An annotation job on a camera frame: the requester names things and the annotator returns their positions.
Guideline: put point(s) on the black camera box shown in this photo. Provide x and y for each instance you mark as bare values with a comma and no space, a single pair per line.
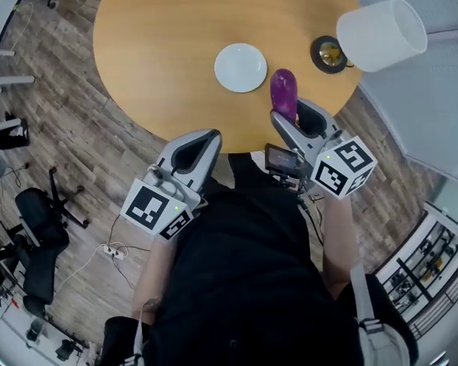
280,160

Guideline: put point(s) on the person's left forearm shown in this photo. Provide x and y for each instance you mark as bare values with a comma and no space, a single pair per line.
154,273

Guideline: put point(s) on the purple eggplant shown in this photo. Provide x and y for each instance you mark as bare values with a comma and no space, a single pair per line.
284,90

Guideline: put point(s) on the white desk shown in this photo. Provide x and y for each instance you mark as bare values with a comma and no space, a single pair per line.
0,21

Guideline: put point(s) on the person's black clothing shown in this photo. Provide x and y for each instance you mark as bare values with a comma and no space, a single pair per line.
244,280

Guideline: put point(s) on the white shelf rack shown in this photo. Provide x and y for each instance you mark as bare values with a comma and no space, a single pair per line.
427,265

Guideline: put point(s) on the white lampshade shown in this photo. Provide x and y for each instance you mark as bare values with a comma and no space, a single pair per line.
378,36

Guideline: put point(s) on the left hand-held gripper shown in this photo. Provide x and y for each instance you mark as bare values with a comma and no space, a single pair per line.
147,206

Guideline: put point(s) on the person's right forearm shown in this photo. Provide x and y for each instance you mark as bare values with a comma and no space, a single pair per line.
339,242

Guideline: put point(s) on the white round plate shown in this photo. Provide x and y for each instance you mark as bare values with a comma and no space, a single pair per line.
239,67

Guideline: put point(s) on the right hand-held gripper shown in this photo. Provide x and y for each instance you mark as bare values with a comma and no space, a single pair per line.
343,166

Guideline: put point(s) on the white power strip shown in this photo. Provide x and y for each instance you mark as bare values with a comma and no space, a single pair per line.
114,251

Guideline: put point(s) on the round wooden table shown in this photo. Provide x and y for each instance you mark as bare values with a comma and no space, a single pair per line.
168,52

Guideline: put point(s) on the black and gold lamp base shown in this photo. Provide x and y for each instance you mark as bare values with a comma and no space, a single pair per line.
325,53

